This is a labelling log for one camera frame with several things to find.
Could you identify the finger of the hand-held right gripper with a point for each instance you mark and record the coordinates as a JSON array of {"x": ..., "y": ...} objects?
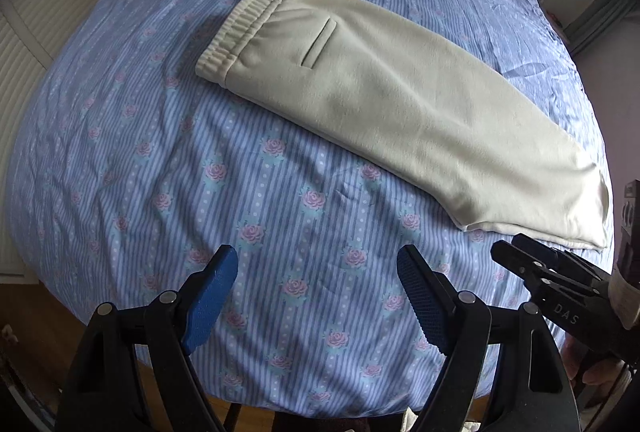
[
  {"x": 550, "y": 294},
  {"x": 542, "y": 254}
]

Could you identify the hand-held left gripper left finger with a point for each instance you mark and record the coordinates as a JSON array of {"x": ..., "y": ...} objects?
[{"x": 212, "y": 294}]

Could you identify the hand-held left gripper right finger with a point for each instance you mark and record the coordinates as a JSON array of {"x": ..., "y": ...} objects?
[{"x": 422, "y": 302}]

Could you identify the cream pants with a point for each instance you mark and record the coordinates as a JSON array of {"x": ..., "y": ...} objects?
[{"x": 400, "y": 101}]

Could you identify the person's right hand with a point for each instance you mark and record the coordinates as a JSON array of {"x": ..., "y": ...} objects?
[{"x": 600, "y": 372}]

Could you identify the blue floral striped bedsheet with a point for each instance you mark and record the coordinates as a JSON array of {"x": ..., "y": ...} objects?
[{"x": 200, "y": 151}]

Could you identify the grey curtain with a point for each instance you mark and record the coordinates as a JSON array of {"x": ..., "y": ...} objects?
[{"x": 600, "y": 11}]

